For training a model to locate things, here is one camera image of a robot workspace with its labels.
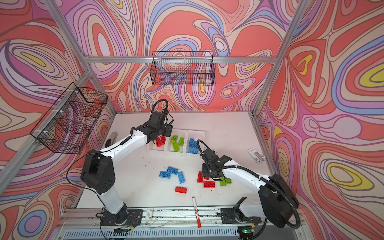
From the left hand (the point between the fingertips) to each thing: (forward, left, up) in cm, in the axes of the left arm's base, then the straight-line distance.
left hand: (169, 126), depth 91 cm
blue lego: (-5, -16, -15) cm, 23 cm away
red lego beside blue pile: (-4, +5, -9) cm, 11 cm away
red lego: (-4, +9, -13) cm, 16 cm away
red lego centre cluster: (-27, -18, -16) cm, 36 cm away
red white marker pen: (-45, -16, -16) cm, 50 cm away
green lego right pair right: (-29, -34, -15) cm, 47 cm away
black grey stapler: (-2, +40, -12) cm, 42 cm away
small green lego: (-1, -6, -15) cm, 16 cm away
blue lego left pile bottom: (-25, +2, -15) cm, 29 cm away
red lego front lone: (-34, -7, -14) cm, 37 cm away
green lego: (0, -2, -13) cm, 13 cm away
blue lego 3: (-26, -8, -15) cm, 31 cm away
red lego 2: (-31, -23, -14) cm, 41 cm away
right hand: (-26, -23, -14) cm, 38 cm away
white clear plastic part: (-11, -55, -15) cm, 58 cm away
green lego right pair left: (-29, -31, -16) cm, 45 cm away
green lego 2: (-6, -3, -14) cm, 16 cm away
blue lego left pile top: (-22, -2, -15) cm, 27 cm away
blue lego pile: (-9, -14, -14) cm, 22 cm away
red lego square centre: (-27, -22, -15) cm, 38 cm away
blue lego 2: (-3, -13, -14) cm, 20 cm away
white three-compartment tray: (-7, -9, -9) cm, 14 cm away
